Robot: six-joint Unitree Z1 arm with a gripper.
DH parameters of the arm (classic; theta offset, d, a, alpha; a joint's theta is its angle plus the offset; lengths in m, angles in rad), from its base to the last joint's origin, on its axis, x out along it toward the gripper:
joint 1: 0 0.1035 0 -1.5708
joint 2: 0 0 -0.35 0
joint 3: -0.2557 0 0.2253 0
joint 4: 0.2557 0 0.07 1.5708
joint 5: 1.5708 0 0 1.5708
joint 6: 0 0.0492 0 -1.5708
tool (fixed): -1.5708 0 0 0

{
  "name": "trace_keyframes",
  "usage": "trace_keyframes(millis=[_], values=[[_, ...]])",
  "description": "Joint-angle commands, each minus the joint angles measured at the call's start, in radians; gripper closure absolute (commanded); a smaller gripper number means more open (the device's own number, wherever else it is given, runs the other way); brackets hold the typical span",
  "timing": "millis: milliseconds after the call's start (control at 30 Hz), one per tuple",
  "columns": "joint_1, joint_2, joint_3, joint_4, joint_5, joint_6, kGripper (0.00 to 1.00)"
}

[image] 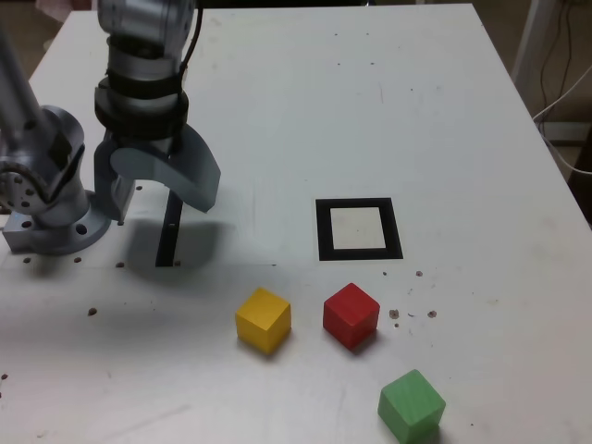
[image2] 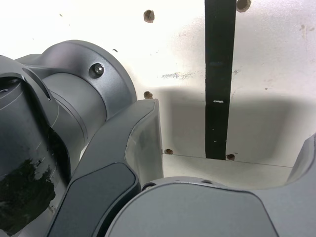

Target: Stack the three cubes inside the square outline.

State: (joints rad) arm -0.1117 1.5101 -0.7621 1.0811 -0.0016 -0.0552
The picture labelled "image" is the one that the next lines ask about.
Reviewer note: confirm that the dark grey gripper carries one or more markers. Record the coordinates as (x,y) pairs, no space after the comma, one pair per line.
(143,141)

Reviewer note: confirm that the white furniture leg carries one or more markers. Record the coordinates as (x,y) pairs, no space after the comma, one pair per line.
(532,37)

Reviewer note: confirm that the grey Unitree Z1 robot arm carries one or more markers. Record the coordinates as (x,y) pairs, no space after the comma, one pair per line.
(134,28)

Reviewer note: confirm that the yellow cube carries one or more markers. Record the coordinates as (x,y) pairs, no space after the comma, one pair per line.
(261,319)

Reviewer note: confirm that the red cube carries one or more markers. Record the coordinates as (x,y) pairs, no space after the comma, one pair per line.
(349,314)

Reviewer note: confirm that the black tape square outline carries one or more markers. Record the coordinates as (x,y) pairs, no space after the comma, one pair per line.
(324,231)

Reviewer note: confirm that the green cube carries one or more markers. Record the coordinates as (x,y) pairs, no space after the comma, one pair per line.
(409,407)

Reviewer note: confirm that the black tape strip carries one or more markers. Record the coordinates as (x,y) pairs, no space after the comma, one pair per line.
(166,240)

